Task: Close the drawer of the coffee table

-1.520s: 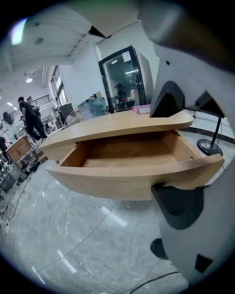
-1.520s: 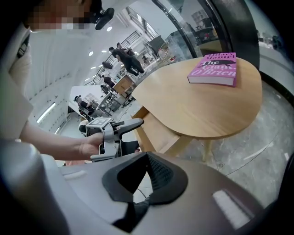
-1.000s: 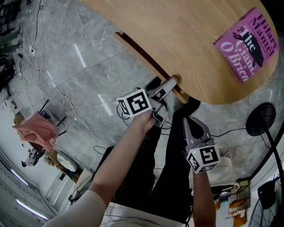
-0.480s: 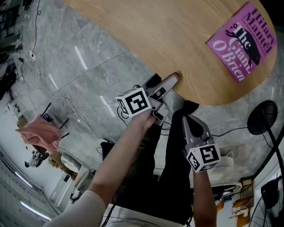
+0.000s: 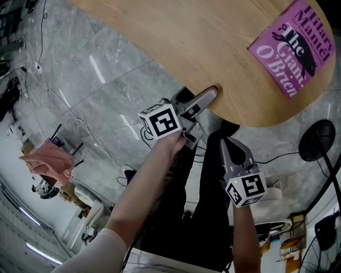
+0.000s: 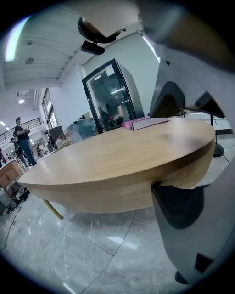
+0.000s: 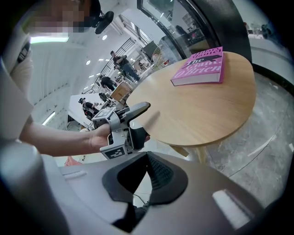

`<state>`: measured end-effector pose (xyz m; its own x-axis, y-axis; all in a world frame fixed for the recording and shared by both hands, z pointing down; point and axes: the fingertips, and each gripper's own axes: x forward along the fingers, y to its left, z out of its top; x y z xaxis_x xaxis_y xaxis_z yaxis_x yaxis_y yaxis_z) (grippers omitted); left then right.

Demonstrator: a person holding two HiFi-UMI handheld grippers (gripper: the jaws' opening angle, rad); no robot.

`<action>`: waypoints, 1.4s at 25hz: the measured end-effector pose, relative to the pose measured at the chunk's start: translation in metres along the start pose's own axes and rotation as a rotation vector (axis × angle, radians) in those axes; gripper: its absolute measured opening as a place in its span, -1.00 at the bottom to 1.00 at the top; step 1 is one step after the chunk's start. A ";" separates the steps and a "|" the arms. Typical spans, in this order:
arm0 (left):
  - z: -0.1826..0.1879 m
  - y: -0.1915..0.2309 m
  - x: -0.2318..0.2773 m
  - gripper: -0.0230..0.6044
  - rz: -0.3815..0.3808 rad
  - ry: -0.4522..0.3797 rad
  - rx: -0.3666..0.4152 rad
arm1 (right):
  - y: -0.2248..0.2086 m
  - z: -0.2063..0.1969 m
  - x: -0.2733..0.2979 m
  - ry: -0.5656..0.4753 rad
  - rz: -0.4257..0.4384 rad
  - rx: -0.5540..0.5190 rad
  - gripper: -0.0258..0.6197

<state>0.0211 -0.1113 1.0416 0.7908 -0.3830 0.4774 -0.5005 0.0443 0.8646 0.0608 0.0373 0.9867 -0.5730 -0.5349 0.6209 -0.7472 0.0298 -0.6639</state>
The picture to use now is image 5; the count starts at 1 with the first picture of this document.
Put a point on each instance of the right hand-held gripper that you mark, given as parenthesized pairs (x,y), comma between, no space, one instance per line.
(246,188)

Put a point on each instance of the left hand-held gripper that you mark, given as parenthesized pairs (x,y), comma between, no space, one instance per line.
(162,121)

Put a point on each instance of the person's right forearm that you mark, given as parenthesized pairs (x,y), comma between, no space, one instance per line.
(246,240)

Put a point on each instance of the person's left forearm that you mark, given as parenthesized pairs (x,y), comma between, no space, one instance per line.
(141,192)

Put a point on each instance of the wooden coffee table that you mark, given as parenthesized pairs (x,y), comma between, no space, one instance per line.
(199,40)

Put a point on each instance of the person's left hand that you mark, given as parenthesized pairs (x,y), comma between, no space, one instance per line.
(173,145)

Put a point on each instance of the person's left leg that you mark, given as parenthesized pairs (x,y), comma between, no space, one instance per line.
(181,186)

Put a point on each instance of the person's leg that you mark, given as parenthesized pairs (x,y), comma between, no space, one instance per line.
(181,186)
(213,218)

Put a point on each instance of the person's right leg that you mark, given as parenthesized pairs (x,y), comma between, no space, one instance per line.
(213,218)

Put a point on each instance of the black standing fan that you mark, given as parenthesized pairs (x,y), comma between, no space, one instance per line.
(315,141)

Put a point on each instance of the open cardboard box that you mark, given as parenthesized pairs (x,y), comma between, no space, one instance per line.
(295,240)

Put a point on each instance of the pink book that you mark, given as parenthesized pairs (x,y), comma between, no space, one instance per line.
(293,48)

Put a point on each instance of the pink chair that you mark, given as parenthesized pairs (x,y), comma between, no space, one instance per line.
(50,160)

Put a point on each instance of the person's white shirt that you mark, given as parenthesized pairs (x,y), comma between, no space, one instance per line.
(101,253)

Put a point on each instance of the white power strip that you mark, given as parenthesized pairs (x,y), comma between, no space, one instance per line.
(39,68)

